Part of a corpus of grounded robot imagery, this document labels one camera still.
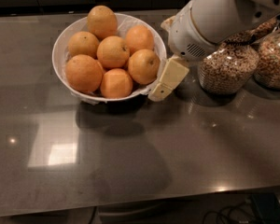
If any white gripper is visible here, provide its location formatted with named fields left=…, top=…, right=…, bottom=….
left=148, top=0, right=217, bottom=102

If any black power adapter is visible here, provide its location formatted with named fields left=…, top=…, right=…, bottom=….
left=250, top=193, right=280, bottom=224

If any white paper bowl liner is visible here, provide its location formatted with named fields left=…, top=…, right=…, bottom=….
left=63, top=13, right=161, bottom=105

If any front peeled-look orange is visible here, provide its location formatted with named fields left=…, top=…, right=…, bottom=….
left=100, top=68, right=133, bottom=99

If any back right glass jar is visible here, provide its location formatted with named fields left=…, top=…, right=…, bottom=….
left=253, top=18, right=280, bottom=90

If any white bowl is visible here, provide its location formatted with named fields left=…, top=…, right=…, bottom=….
left=51, top=12, right=168, bottom=105

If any front glass cereal jar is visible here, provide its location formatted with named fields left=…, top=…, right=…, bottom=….
left=198, top=32, right=259, bottom=95

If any left front large orange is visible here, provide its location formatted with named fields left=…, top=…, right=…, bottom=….
left=65, top=54, right=103, bottom=93

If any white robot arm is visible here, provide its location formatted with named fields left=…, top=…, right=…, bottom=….
left=148, top=0, right=280, bottom=102

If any black cable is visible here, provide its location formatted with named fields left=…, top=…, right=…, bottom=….
left=202, top=201, right=259, bottom=224

